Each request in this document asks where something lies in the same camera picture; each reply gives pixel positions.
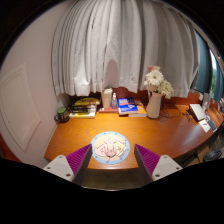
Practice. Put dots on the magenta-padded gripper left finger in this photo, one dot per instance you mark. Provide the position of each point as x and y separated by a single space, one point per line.
60 166

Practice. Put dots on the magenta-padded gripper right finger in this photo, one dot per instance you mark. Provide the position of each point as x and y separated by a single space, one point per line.
165 166

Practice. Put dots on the pink white computer mouse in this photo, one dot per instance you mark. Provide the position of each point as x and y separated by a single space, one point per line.
106 148

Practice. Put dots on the round cartoon print mouse pad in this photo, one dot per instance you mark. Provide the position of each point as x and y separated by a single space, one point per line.
110 136

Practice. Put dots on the dark green mug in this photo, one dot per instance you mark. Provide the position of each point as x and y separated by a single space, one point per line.
62 115

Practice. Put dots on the yellow-edged white book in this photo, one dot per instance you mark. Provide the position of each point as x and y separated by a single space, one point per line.
81 115

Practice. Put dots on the white paper pad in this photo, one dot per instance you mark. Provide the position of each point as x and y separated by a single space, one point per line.
204 125

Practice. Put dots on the orange cover book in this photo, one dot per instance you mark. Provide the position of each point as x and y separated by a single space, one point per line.
141 111

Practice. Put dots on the white pitcher vase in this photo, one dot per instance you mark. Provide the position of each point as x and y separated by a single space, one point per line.
154 106

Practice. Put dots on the white laptop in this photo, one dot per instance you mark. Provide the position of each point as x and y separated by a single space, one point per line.
198 112

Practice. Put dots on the yellow and black book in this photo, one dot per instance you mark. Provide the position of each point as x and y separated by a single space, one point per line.
86 101

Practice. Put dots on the blue cover book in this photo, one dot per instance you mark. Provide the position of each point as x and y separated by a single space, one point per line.
127 105

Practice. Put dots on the dark red book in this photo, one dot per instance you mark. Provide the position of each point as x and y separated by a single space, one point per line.
107 109

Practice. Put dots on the clear sanitizer bottle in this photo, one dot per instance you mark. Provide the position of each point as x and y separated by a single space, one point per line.
114 101

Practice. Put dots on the cream tumbler with lid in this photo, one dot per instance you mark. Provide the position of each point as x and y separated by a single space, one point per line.
106 98

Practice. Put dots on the white flower bouquet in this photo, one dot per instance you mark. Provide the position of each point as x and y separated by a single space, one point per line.
156 79

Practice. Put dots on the white pleated curtain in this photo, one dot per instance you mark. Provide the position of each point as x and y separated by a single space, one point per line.
123 43

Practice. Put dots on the window with dark frame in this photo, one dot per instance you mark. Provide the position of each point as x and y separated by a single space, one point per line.
204 70

